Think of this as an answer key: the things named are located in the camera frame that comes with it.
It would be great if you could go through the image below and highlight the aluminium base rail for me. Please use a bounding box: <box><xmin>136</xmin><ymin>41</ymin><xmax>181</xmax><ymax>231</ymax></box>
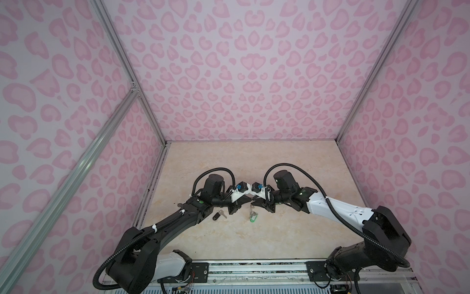
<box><xmin>143</xmin><ymin>259</ymin><xmax>423</xmax><ymax>294</ymax></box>

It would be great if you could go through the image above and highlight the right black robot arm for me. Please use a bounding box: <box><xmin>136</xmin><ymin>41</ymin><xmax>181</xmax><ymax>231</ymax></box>
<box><xmin>254</xmin><ymin>170</ymin><xmax>412</xmax><ymax>281</ymax></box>

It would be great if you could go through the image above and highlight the right corner aluminium post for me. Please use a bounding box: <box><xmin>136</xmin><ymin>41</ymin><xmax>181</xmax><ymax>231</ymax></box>
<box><xmin>335</xmin><ymin>0</ymin><xmax>421</xmax><ymax>145</ymax></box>

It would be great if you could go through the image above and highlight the black headed key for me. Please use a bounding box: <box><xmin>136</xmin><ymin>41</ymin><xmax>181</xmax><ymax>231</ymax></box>
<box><xmin>212</xmin><ymin>210</ymin><xmax>227</xmax><ymax>221</ymax></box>

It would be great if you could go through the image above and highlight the left corner aluminium post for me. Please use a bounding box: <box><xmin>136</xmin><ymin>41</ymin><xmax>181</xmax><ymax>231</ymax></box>
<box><xmin>89</xmin><ymin>0</ymin><xmax>167</xmax><ymax>147</ymax></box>

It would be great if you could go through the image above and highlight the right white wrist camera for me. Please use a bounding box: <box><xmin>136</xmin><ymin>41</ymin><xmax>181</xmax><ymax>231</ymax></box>
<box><xmin>251</xmin><ymin>182</ymin><xmax>270</xmax><ymax>200</ymax></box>

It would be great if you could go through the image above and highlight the diagonal aluminium frame bar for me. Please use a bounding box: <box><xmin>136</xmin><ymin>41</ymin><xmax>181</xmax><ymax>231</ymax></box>
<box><xmin>1</xmin><ymin>89</ymin><xmax>140</xmax><ymax>294</ymax></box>

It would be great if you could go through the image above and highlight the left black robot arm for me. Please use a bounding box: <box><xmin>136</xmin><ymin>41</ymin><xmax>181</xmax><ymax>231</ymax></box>
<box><xmin>93</xmin><ymin>169</ymin><xmax>251</xmax><ymax>294</ymax></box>

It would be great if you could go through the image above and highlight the corner aluminium post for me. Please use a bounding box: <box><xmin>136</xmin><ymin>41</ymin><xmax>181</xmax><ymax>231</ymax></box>
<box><xmin>335</xmin><ymin>0</ymin><xmax>421</xmax><ymax>145</ymax></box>
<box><xmin>89</xmin><ymin>0</ymin><xmax>167</xmax><ymax>147</ymax></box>

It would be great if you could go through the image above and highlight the right black corrugated cable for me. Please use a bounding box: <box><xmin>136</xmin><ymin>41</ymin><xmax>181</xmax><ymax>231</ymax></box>
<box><xmin>262</xmin><ymin>163</ymin><xmax>411</xmax><ymax>269</ymax></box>

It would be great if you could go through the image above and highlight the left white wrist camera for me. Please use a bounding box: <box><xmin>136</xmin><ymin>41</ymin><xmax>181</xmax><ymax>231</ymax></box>
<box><xmin>231</xmin><ymin>181</ymin><xmax>252</xmax><ymax>203</ymax></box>

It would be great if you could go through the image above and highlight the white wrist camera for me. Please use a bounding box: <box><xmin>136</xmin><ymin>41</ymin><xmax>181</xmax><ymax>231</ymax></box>
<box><xmin>231</xmin><ymin>181</ymin><xmax>252</xmax><ymax>203</ymax></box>
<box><xmin>251</xmin><ymin>182</ymin><xmax>270</xmax><ymax>200</ymax></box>

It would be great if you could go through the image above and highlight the left black corrugated cable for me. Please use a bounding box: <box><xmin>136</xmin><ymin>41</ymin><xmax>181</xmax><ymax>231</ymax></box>
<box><xmin>91</xmin><ymin>167</ymin><xmax>236</xmax><ymax>291</ymax></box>

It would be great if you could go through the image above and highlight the black corrugated cable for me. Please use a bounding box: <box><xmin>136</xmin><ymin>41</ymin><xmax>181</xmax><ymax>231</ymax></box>
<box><xmin>262</xmin><ymin>163</ymin><xmax>411</xmax><ymax>269</ymax></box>
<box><xmin>91</xmin><ymin>167</ymin><xmax>236</xmax><ymax>291</ymax></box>

